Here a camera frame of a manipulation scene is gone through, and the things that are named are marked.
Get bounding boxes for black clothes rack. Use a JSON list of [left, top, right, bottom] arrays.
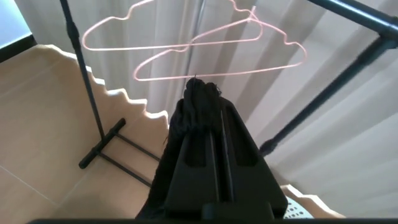
[[58, 0, 398, 187]]

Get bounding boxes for white curtain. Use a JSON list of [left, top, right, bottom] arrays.
[[14, 0, 398, 218]]

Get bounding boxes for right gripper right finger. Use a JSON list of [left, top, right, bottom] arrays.
[[221, 98, 289, 218]]

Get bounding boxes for black shorts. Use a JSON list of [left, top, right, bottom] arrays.
[[136, 77, 224, 218]]

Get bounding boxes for white laundry basket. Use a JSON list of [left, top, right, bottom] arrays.
[[282, 195, 315, 219]]

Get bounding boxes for pink clothes hanger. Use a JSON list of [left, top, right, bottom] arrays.
[[81, 0, 264, 52], [132, 6, 308, 82]]

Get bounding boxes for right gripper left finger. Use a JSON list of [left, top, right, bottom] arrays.
[[164, 130, 220, 218]]

